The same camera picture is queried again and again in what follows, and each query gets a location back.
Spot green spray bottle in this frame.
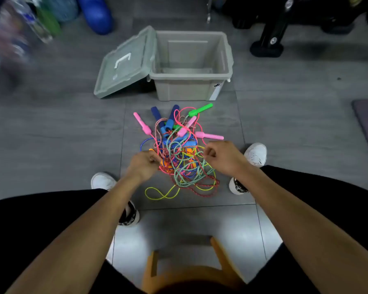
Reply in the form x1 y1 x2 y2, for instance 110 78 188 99
34 0 63 37

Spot clear water bottle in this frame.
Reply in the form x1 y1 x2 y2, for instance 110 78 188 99
9 0 54 44

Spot white shoe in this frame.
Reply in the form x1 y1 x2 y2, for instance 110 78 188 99
228 143 267 196
90 171 140 227

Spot person's right forearm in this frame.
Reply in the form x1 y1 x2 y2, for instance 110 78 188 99
238 163 368 294

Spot black dumbbell rack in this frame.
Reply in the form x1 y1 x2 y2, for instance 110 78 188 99
214 0 368 58

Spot person's right hand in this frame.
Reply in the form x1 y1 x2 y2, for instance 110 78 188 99
202 140 249 178

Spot person's left leg black trousers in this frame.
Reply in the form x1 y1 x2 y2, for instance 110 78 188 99
0 189 148 294

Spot pile of colourful jump ropes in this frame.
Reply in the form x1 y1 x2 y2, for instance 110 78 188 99
133 103 225 200

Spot person's left forearm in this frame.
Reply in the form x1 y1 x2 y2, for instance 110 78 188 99
5 176 141 294

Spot grey plastic storage box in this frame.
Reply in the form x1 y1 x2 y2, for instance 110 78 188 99
148 30 234 101

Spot white left shoe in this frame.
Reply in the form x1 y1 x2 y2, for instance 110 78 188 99
90 171 140 227

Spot grey-green box lid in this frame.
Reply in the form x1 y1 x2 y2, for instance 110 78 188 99
93 26 157 99

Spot wooden stool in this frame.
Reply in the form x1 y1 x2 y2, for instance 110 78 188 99
141 235 246 294

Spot person's right leg black trousers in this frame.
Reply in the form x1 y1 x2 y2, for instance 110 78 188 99
239 165 368 294

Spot person's left hand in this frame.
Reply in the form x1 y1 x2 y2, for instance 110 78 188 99
125 149 162 185

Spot white right shoe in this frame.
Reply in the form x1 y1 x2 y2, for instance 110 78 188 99
228 143 267 196

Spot person's leg black trousers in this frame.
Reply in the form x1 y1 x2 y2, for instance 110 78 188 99
239 165 368 294
0 189 148 294

